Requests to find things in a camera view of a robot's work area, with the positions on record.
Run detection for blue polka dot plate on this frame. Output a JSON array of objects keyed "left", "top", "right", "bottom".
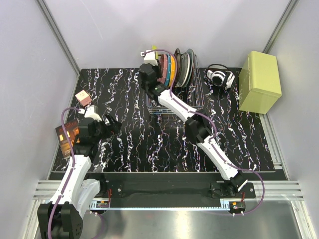
[{"left": 165, "top": 54, "right": 171, "bottom": 86}]

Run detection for pink polka dot plate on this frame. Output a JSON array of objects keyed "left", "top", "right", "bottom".
[{"left": 159, "top": 54, "right": 168, "bottom": 84}]

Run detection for orange polka dot plate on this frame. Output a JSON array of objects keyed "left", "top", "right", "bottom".
[{"left": 169, "top": 55, "right": 176, "bottom": 87}]

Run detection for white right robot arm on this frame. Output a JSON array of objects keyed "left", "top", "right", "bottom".
[{"left": 139, "top": 63, "right": 248, "bottom": 198}]

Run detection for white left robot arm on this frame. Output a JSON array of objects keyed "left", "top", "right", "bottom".
[{"left": 37, "top": 114, "right": 122, "bottom": 239}]

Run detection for dark cover book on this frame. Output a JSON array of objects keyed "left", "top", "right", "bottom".
[{"left": 55, "top": 119, "right": 79, "bottom": 159}]

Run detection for dark brown rimmed plate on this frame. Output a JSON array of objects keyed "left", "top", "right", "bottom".
[{"left": 174, "top": 48, "right": 181, "bottom": 87}]

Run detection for pink dice cube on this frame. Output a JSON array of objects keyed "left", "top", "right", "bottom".
[{"left": 75, "top": 90, "right": 92, "bottom": 107}]

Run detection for grey-green plate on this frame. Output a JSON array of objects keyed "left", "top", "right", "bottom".
[{"left": 179, "top": 51, "right": 190, "bottom": 87}]

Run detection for teal rimmed plate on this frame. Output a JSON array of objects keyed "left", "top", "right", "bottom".
[{"left": 187, "top": 49, "right": 197, "bottom": 87}]

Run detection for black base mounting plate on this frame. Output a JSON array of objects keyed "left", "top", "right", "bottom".
[{"left": 84, "top": 172, "right": 256, "bottom": 199}]

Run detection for black and white headphones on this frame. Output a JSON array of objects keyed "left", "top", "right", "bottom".
[{"left": 206, "top": 64, "right": 236, "bottom": 90}]

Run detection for lime green box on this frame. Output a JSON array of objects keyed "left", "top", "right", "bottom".
[{"left": 239, "top": 51, "right": 282, "bottom": 114}]

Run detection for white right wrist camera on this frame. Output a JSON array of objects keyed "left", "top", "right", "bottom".
[{"left": 140, "top": 50, "right": 158, "bottom": 66}]

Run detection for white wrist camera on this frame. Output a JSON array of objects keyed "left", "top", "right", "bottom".
[
  {"left": 140, "top": 50, "right": 158, "bottom": 66},
  {"left": 78, "top": 105, "right": 102, "bottom": 122}
]

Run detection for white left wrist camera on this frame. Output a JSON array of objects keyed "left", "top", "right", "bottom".
[{"left": 78, "top": 105, "right": 102, "bottom": 122}]

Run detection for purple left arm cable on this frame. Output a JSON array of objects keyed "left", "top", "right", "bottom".
[{"left": 47, "top": 107, "right": 105, "bottom": 239}]

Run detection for chrome wire dish rack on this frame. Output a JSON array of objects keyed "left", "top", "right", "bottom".
[{"left": 144, "top": 55, "right": 204, "bottom": 115}]

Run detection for aluminium frame rail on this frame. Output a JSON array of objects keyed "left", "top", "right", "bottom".
[{"left": 35, "top": 0, "right": 81, "bottom": 76}]

